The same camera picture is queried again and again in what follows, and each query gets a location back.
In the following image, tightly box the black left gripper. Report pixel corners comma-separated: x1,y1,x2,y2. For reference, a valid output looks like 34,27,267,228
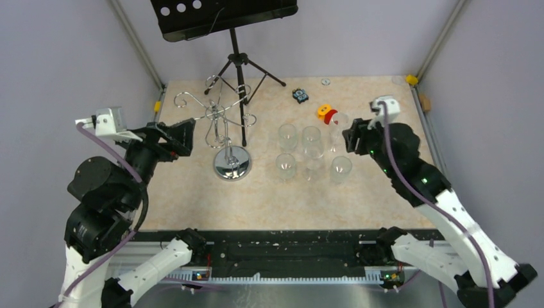
119,117,197,209

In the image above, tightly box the black blue small device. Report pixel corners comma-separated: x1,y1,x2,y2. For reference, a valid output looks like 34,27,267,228
292,88,309,104

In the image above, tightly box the aluminium frame post right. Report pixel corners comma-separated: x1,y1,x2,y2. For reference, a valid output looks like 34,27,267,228
416,0,471,84

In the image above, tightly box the aluminium frame post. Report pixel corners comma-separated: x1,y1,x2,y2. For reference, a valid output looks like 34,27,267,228
108,0,166,90
416,0,471,84

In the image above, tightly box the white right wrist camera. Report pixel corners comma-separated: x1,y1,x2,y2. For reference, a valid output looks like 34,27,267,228
367,96,400,130

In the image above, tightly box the yellow ring toy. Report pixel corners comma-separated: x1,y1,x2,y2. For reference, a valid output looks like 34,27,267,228
316,104,332,119

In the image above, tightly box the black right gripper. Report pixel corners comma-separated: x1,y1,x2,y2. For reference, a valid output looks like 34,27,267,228
343,114,397,178

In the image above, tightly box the aluminium frame post left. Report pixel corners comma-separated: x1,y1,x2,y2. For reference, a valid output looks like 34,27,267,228
108,0,166,90

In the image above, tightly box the chrome wine glass rack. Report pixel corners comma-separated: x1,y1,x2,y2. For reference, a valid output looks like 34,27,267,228
173,75,257,182

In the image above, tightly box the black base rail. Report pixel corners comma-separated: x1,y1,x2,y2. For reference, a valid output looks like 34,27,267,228
132,228,445,279

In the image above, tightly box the yellow left edge bracket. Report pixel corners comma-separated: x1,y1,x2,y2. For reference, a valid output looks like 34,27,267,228
153,101,162,114

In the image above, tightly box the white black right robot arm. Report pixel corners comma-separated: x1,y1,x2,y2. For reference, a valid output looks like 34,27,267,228
342,119,538,307

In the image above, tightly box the large plain wine glass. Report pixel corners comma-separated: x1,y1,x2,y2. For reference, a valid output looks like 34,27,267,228
329,112,349,152

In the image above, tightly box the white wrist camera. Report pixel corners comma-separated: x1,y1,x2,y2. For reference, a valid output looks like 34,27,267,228
367,96,400,130
75,107,143,142

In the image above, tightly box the tall wine glass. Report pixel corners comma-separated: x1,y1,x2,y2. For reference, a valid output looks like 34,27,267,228
303,142,324,182

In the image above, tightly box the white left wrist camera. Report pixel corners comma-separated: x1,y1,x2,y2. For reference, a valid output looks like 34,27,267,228
75,107,143,142

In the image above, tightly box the red round toy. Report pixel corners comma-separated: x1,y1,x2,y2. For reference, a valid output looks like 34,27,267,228
324,109,338,125

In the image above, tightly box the black music stand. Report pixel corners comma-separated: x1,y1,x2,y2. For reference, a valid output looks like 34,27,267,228
151,0,298,147

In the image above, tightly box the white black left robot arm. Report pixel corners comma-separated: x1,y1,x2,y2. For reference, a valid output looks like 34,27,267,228
56,115,206,307

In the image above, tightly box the small wooden block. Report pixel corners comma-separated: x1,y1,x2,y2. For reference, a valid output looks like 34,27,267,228
418,93,432,112

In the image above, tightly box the yellow corner bracket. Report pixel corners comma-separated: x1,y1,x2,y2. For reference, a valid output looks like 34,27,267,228
405,74,419,87

